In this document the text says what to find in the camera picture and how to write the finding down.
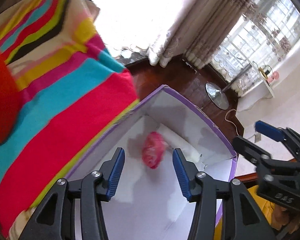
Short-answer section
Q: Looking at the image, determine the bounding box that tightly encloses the white tissue pack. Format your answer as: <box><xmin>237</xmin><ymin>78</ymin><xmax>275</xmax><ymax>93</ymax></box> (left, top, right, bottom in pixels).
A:
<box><xmin>157</xmin><ymin>124</ymin><xmax>201</xmax><ymax>163</ymax></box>

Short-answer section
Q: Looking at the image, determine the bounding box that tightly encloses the pink round floral pouch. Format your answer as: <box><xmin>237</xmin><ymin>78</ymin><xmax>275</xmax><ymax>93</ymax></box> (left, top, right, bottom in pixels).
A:
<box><xmin>142</xmin><ymin>132</ymin><xmax>168</xmax><ymax>169</ymax></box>

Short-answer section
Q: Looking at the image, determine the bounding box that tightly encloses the yellow sofa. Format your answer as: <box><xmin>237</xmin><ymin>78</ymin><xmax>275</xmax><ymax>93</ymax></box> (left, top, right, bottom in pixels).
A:
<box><xmin>213</xmin><ymin>184</ymin><xmax>300</xmax><ymax>240</ymax></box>

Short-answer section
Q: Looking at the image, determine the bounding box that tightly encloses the white side table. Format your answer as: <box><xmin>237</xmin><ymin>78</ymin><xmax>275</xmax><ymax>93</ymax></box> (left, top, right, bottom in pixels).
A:
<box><xmin>237</xmin><ymin>61</ymin><xmax>275</xmax><ymax>113</ymax></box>

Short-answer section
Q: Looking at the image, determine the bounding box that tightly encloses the round chrome lamp base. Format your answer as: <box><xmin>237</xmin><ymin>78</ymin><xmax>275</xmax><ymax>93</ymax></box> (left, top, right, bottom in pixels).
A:
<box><xmin>205</xmin><ymin>82</ymin><xmax>229</xmax><ymax>111</ymax></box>

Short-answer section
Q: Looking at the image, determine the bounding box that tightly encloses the purple white storage box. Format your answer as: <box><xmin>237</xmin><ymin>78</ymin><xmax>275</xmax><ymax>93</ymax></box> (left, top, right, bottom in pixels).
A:
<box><xmin>66</xmin><ymin>86</ymin><xmax>237</xmax><ymax>239</ymax></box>

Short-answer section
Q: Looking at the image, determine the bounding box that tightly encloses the lace window curtain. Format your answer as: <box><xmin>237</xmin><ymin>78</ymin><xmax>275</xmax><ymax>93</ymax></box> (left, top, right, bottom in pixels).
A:
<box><xmin>211</xmin><ymin>0</ymin><xmax>300</xmax><ymax>96</ymax></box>

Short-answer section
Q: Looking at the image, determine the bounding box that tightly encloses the striped colourful table cloth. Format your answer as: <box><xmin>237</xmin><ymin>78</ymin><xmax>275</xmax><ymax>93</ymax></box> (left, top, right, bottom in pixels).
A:
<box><xmin>0</xmin><ymin>0</ymin><xmax>139</xmax><ymax>237</ymax></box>

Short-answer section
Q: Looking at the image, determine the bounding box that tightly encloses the red thermos flask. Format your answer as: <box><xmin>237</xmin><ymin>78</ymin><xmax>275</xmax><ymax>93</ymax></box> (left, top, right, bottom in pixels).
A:
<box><xmin>0</xmin><ymin>55</ymin><xmax>21</xmax><ymax>144</ymax></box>

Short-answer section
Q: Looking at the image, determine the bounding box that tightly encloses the beige curtain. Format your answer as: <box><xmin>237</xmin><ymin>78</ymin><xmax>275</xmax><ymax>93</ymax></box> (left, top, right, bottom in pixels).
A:
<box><xmin>147</xmin><ymin>0</ymin><xmax>251</xmax><ymax>69</ymax></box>

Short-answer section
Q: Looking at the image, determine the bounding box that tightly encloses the white cable on floor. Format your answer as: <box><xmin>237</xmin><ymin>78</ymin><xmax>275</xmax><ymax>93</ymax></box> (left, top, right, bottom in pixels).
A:
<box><xmin>224</xmin><ymin>108</ymin><xmax>241</xmax><ymax>137</ymax></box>

